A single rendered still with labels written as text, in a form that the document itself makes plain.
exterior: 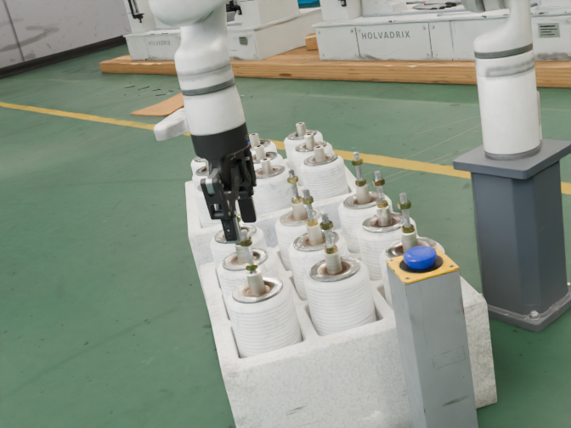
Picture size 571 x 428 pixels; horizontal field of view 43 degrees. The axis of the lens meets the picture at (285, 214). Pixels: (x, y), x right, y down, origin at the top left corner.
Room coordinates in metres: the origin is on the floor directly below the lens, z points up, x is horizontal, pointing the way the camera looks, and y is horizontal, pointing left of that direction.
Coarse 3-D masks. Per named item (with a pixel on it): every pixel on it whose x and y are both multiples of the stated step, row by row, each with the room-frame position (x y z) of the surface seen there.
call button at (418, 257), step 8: (416, 248) 0.80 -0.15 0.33; (424, 248) 0.79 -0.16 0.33; (432, 248) 0.79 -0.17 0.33; (408, 256) 0.78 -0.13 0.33; (416, 256) 0.78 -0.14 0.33; (424, 256) 0.77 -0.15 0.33; (432, 256) 0.77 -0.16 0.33; (408, 264) 0.79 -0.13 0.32; (416, 264) 0.77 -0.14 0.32; (424, 264) 0.77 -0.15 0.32
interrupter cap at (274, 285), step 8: (264, 280) 0.96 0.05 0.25; (272, 280) 0.95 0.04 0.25; (280, 280) 0.94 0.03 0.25; (240, 288) 0.95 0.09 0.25; (248, 288) 0.95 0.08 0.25; (272, 288) 0.93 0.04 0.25; (280, 288) 0.92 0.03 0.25; (232, 296) 0.93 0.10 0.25; (240, 296) 0.92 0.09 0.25; (248, 296) 0.92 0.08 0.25; (256, 296) 0.91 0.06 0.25; (264, 296) 0.91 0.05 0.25; (272, 296) 0.90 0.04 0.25
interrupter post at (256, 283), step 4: (248, 272) 0.94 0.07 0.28; (260, 272) 0.93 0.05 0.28; (248, 276) 0.93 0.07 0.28; (252, 276) 0.93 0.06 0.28; (256, 276) 0.93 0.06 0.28; (260, 276) 0.93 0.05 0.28; (248, 280) 0.93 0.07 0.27; (252, 280) 0.93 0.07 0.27; (256, 280) 0.93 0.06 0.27; (260, 280) 0.93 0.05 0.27; (252, 284) 0.93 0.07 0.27; (256, 284) 0.93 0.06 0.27; (260, 284) 0.93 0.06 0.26; (252, 288) 0.93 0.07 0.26; (256, 288) 0.93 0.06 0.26; (260, 288) 0.93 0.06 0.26; (264, 288) 0.93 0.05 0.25; (252, 292) 0.93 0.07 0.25; (256, 292) 0.93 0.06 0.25; (260, 292) 0.93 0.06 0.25
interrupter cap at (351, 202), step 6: (372, 192) 1.22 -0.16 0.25; (348, 198) 1.22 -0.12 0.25; (354, 198) 1.22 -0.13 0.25; (372, 198) 1.20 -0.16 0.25; (384, 198) 1.18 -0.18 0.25; (348, 204) 1.19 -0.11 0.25; (354, 204) 1.19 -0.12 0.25; (360, 204) 1.19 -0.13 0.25; (366, 204) 1.17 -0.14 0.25; (372, 204) 1.17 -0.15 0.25
